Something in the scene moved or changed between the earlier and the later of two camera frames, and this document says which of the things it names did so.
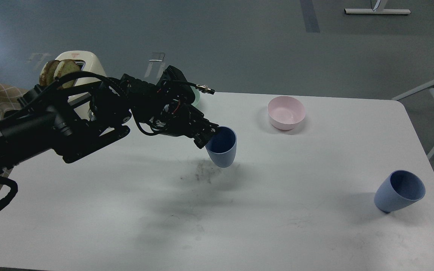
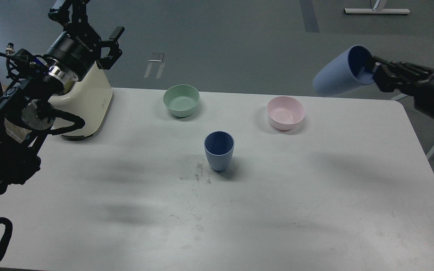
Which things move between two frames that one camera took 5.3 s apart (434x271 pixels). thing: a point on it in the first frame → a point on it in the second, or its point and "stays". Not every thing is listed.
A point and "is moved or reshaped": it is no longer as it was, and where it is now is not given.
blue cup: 222,146 is moved or reshaped
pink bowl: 286,113 stays
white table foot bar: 378,11 stays
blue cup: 399,189 → 355,69
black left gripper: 164,108 → 79,46
